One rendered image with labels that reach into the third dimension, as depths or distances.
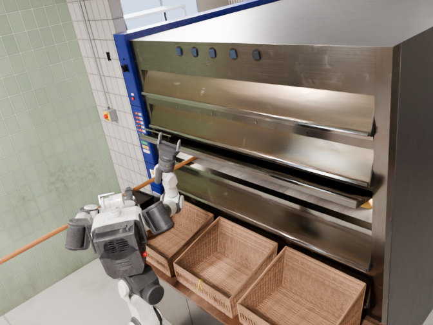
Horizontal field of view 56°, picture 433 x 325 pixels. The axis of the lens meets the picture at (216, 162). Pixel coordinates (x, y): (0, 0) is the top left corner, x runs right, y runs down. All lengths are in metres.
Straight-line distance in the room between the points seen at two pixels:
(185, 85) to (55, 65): 1.42
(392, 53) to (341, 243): 1.08
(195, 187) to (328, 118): 1.41
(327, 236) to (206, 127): 1.04
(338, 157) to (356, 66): 0.47
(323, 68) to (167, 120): 1.42
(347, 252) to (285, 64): 1.07
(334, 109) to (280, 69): 0.34
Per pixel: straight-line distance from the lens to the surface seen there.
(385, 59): 1.84
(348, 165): 2.09
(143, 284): 2.30
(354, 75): 1.92
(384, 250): 2.26
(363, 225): 2.26
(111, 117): 3.66
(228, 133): 2.57
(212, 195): 2.97
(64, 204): 4.06
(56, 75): 3.80
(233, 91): 2.42
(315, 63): 2.00
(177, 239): 3.32
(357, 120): 1.96
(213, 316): 2.68
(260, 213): 2.69
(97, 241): 2.07
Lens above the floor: 2.49
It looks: 26 degrees down
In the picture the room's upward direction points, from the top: 9 degrees counter-clockwise
